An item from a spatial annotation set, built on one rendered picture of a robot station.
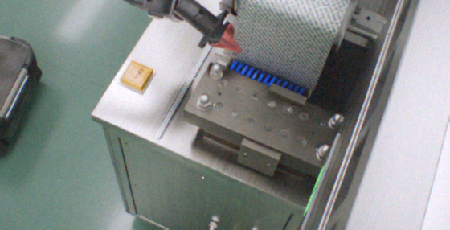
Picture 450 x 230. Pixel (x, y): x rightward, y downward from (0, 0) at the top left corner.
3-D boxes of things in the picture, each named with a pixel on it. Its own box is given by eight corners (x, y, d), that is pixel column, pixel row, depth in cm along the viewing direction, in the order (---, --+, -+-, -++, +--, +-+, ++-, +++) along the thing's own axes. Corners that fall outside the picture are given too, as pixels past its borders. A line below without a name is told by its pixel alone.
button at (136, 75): (132, 63, 156) (131, 59, 153) (153, 72, 154) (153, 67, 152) (120, 82, 152) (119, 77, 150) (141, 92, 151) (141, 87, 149)
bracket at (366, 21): (359, 11, 123) (362, 6, 121) (383, 21, 122) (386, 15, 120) (353, 26, 120) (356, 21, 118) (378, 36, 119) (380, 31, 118)
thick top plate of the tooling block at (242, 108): (209, 74, 147) (210, 61, 142) (347, 131, 142) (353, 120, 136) (183, 121, 140) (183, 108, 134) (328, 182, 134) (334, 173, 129)
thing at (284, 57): (231, 58, 145) (237, 14, 129) (312, 92, 141) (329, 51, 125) (230, 59, 144) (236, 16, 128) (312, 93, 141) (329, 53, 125)
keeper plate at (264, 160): (239, 155, 142) (243, 137, 133) (275, 170, 141) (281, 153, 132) (235, 163, 141) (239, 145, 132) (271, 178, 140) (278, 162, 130)
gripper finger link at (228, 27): (227, 68, 140) (199, 46, 137) (238, 47, 144) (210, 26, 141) (241, 60, 135) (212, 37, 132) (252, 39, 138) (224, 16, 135)
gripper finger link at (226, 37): (230, 63, 141) (202, 40, 138) (241, 43, 145) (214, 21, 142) (244, 54, 136) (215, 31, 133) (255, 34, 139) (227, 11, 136)
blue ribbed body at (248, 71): (233, 63, 145) (234, 55, 142) (308, 94, 142) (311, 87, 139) (227, 73, 143) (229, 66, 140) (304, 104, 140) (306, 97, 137)
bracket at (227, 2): (219, 42, 162) (227, -30, 135) (239, 50, 161) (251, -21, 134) (213, 54, 159) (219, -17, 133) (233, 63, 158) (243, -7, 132)
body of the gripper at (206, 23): (202, 51, 137) (179, 33, 135) (218, 22, 142) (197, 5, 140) (215, 42, 132) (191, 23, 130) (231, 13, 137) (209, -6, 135)
